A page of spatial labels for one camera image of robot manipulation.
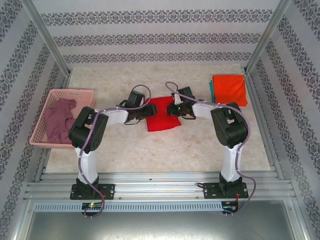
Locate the controller circuit board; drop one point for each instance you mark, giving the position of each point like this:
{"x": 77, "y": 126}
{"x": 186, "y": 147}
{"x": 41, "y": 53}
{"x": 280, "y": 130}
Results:
{"x": 92, "y": 205}
{"x": 230, "y": 207}

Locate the grey metal sheet panel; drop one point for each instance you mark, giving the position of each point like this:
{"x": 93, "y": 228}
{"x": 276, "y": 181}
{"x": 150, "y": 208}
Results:
{"x": 160, "y": 225}

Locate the orange folded t-shirt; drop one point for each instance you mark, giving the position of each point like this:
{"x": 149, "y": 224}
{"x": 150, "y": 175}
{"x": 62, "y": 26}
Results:
{"x": 230, "y": 90}

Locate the teal folded t-shirt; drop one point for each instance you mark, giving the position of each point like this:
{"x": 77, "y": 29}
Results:
{"x": 212, "y": 92}

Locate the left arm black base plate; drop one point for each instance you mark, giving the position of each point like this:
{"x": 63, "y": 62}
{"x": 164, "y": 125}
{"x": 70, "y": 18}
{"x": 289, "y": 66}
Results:
{"x": 110, "y": 191}

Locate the mauve t-shirt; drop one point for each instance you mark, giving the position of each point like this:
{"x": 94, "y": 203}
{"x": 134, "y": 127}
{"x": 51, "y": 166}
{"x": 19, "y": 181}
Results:
{"x": 57, "y": 122}

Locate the aluminium frame post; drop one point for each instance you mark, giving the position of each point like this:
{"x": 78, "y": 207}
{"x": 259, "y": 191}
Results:
{"x": 47, "y": 37}
{"x": 265, "y": 37}

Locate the pink plastic basket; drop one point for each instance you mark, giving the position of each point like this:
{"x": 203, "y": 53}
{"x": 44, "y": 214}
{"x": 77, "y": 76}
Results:
{"x": 37, "y": 135}

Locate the right controller circuit board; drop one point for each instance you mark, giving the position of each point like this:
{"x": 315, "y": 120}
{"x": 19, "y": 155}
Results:
{"x": 230, "y": 207}

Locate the aluminium cross rail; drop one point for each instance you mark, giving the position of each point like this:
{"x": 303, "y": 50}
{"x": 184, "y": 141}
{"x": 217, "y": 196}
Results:
{"x": 160, "y": 187}

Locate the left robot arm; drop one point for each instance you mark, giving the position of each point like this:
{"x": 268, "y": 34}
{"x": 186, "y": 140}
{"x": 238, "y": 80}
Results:
{"x": 87, "y": 130}

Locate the red t-shirt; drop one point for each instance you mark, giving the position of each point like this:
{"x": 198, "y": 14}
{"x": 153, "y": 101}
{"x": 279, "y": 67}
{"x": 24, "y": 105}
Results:
{"x": 162, "y": 120}

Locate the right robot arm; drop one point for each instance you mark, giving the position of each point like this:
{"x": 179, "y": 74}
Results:
{"x": 230, "y": 130}

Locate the left controller circuit board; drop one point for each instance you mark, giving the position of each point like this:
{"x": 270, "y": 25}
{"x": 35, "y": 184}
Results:
{"x": 92, "y": 205}

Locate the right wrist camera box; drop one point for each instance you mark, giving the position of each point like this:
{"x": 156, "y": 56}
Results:
{"x": 177, "y": 98}

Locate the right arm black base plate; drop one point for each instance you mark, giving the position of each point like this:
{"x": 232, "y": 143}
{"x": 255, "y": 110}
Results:
{"x": 208, "y": 191}

